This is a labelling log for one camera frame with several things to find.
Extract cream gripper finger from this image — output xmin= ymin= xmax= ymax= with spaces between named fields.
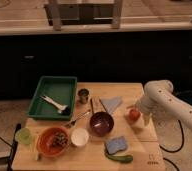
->
xmin=143 ymin=113 xmax=152 ymax=126

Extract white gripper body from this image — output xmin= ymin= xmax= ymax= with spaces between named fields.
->
xmin=129 ymin=95 xmax=155 ymax=115

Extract red apple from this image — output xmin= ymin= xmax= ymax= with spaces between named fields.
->
xmin=128 ymin=108 xmax=141 ymax=122

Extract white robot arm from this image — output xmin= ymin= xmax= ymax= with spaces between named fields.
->
xmin=130 ymin=80 xmax=192 ymax=131

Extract small metal cup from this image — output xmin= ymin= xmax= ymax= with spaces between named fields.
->
xmin=78 ymin=88 xmax=89 ymax=104

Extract green plastic cup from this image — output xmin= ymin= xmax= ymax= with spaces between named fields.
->
xmin=15 ymin=128 xmax=32 ymax=145

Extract blue folded cloth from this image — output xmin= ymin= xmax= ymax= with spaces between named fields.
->
xmin=101 ymin=96 xmax=122 ymax=114

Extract blue sponge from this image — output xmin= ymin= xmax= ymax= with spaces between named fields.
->
xmin=105 ymin=136 xmax=127 ymax=154

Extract green cucumber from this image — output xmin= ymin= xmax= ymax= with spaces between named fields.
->
xmin=104 ymin=149 xmax=133 ymax=163

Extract purple bowl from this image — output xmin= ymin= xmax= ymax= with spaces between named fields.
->
xmin=89 ymin=112 xmax=114 ymax=137

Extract wooden chopsticks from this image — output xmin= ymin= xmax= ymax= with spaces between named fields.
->
xmin=90 ymin=97 xmax=105 ymax=114

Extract metal spoon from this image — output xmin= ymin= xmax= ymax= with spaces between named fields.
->
xmin=65 ymin=110 xmax=91 ymax=128

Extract green plastic tray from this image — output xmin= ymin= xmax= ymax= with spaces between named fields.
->
xmin=28 ymin=76 xmax=77 ymax=121

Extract orange bowl with food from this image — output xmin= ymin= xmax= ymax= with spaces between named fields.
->
xmin=37 ymin=127 xmax=69 ymax=157

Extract yellow green vegetable piece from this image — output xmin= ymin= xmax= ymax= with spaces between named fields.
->
xmin=33 ymin=134 xmax=40 ymax=161

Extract black cable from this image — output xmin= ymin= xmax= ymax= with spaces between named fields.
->
xmin=159 ymin=119 xmax=187 ymax=171

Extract wooden chair frame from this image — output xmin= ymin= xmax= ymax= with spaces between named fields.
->
xmin=44 ymin=0 xmax=123 ymax=31

